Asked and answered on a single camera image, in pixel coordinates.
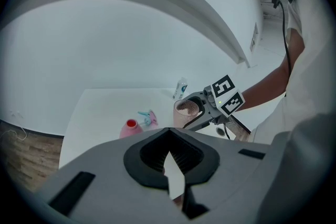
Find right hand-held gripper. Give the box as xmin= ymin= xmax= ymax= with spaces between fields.
xmin=182 ymin=74 xmax=246 ymax=132

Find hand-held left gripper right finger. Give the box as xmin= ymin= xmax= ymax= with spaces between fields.
xmin=169 ymin=127 xmax=275 ymax=224

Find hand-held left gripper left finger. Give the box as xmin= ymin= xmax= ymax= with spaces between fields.
xmin=34 ymin=127 xmax=185 ymax=224

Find pink plastic cup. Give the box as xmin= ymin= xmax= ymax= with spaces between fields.
xmin=173 ymin=99 xmax=201 ymax=129

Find pink vase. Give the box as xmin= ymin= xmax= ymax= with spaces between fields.
xmin=119 ymin=119 xmax=144 ymax=140

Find person's right forearm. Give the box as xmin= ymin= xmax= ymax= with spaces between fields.
xmin=234 ymin=28 xmax=307 ymax=113

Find small white bottle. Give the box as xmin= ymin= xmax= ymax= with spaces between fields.
xmin=172 ymin=77 xmax=188 ymax=100

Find person's left hand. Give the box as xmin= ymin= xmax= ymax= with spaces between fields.
xmin=172 ymin=194 xmax=184 ymax=209

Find person's beige shirt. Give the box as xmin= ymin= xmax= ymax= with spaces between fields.
xmin=249 ymin=0 xmax=336 ymax=224

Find wall notice panel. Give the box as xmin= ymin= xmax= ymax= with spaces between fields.
xmin=249 ymin=22 xmax=259 ymax=52

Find white floor cable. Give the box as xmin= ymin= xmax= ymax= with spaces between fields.
xmin=0 ymin=127 xmax=27 ymax=141

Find black device cable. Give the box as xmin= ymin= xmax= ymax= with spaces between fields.
xmin=222 ymin=1 xmax=293 ymax=140

